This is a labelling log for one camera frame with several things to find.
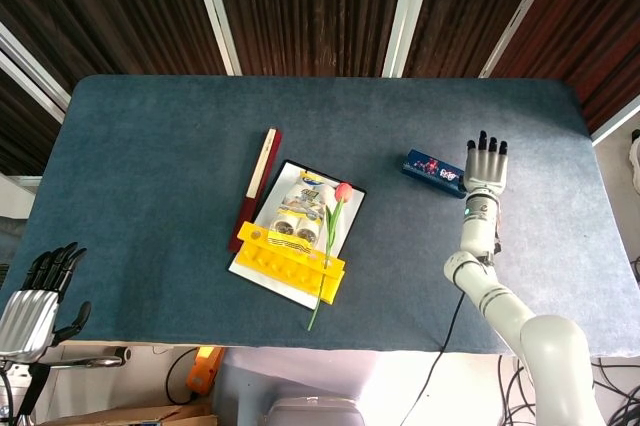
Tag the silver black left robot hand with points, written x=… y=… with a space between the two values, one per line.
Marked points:
x=25 y=321

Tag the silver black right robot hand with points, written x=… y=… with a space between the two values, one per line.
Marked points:
x=485 y=166

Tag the blue printed glasses case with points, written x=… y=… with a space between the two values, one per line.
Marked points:
x=432 y=171

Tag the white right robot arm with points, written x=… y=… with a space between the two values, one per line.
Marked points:
x=545 y=341

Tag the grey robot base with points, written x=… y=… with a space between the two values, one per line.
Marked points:
x=315 y=413

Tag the brown cardboard box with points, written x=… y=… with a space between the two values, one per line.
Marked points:
x=135 y=416

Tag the dark blue-grey felt table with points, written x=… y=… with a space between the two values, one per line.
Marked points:
x=150 y=171

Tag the maroon long narrow box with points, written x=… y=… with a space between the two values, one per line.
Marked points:
x=245 y=226

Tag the pink artificial tulip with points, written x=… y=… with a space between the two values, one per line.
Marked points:
x=343 y=192

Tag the orange device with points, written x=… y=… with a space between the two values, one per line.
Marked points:
x=205 y=371

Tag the clear printed snack package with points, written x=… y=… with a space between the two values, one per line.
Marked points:
x=300 y=206

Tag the white tray with black rim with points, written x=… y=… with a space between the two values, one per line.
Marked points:
x=287 y=181

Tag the cream folded fan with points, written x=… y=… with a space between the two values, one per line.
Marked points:
x=261 y=166

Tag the yellow plastic rack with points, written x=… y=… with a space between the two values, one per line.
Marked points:
x=280 y=261

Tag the white metal frame beam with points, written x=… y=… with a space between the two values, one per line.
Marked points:
x=407 y=11
x=215 y=11
x=522 y=11
x=30 y=76
x=617 y=123

